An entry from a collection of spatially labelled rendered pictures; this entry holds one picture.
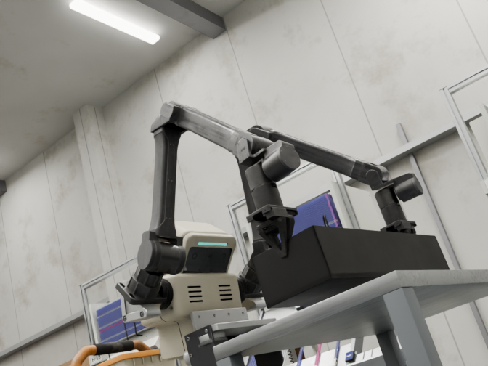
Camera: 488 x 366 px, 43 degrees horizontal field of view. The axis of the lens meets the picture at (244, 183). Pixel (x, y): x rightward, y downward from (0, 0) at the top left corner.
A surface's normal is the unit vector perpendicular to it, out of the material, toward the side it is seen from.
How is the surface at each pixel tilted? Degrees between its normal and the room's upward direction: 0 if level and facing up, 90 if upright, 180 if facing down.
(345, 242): 89
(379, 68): 90
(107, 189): 90
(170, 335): 90
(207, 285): 98
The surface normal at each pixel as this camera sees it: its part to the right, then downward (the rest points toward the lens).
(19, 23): 0.27, 0.89
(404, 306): -0.66, -0.10
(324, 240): 0.70, -0.45
